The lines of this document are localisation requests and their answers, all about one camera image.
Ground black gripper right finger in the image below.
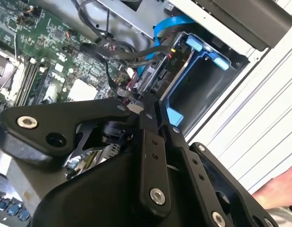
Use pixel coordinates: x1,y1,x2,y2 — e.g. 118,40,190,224
155,101,279,227

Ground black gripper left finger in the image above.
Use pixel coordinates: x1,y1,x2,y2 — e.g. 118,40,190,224
0,92,173,218

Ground black sleeved power wire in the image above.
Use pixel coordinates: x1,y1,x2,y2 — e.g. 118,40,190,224
112,44,182,70

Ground black disk wire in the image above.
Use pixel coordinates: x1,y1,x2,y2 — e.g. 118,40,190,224
79,42,142,105

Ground person's bare hand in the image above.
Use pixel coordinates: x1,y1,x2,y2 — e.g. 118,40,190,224
251,162,292,210

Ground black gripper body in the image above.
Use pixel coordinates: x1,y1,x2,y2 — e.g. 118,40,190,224
30,151,184,227

